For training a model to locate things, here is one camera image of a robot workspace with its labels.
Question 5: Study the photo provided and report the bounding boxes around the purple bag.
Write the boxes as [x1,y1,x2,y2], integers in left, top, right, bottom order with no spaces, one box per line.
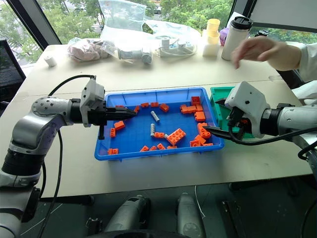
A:
[219,27,230,47]

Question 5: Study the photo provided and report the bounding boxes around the white coat sleeve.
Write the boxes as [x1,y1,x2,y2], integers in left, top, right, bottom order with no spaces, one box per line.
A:
[296,42,317,84]

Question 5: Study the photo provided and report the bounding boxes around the clear plastic bag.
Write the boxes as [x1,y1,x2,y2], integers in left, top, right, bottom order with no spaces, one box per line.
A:
[98,0,147,34]
[143,19,203,43]

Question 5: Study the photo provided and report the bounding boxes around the white plastic container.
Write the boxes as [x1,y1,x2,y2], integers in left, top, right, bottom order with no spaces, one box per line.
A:
[202,29,220,58]

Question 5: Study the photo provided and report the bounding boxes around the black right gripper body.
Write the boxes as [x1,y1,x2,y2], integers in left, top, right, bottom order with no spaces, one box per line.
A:
[227,106,250,136]

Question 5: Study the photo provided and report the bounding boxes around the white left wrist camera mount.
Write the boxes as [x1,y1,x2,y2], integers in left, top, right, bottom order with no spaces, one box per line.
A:
[79,78,106,128]

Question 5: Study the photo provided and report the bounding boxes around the black mesh chair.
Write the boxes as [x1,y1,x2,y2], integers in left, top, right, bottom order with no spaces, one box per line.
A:
[0,38,27,103]

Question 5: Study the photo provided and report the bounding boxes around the small white roll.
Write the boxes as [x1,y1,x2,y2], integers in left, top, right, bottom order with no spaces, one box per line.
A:
[44,55,57,68]

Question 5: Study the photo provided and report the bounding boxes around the white tumbler with black lid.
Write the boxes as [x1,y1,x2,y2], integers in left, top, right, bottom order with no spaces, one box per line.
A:
[221,16,254,61]

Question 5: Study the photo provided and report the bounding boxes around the black table foot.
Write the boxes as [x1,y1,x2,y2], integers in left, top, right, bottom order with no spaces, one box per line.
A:
[221,200,243,238]

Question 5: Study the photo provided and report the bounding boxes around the green plastic bin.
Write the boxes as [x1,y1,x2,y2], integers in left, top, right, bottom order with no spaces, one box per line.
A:
[209,86,256,140]

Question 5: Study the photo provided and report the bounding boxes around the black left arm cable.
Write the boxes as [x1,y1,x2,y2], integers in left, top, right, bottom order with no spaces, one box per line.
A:
[37,74,97,238]

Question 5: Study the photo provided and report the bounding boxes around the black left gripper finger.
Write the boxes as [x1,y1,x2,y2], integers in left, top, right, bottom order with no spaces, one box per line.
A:
[106,107,137,116]
[106,113,137,121]

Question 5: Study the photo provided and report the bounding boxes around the white power strip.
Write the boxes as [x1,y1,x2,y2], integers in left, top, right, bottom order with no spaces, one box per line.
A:
[155,36,198,58]

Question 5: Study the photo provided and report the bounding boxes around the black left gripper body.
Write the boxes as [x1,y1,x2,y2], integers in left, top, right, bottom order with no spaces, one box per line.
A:
[87,100,117,140]

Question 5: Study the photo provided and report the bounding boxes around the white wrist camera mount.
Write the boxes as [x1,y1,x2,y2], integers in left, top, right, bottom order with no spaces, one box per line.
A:
[224,81,271,139]
[79,78,106,128]

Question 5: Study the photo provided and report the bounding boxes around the stacked yellow plastic cups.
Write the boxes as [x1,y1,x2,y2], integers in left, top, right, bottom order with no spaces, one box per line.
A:
[206,18,221,46]

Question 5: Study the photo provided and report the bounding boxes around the dark rounded robot leg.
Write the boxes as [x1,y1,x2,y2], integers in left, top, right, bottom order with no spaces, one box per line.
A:
[176,192,207,238]
[103,194,151,234]

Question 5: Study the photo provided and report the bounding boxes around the thin white cable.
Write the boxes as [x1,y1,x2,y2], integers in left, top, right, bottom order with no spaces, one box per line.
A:
[194,184,207,219]

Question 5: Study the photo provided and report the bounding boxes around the black window frame post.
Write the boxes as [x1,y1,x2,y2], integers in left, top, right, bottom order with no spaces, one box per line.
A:
[5,0,62,52]

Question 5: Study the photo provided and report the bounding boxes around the white coat cloth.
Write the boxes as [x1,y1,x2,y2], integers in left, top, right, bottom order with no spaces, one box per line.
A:
[291,80,317,105]

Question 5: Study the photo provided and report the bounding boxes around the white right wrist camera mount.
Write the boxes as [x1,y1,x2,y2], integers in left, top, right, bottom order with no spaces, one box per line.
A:
[224,81,271,139]

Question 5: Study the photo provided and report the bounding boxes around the plastic bag with pink items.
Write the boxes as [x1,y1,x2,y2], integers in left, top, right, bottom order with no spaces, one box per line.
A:
[67,38,117,63]

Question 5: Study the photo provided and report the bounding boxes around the grey cylindrical device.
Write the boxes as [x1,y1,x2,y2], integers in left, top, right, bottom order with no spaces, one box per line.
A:
[117,48,153,65]

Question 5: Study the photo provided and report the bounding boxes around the orange 2x4 toy brick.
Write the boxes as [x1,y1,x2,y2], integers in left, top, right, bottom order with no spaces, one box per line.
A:
[166,128,187,146]

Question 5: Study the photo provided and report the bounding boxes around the blue plastic tray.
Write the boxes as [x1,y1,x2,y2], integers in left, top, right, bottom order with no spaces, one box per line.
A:
[94,86,226,162]

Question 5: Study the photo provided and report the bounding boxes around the person's bare hand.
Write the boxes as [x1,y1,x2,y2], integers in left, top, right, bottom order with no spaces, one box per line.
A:
[231,36,302,71]

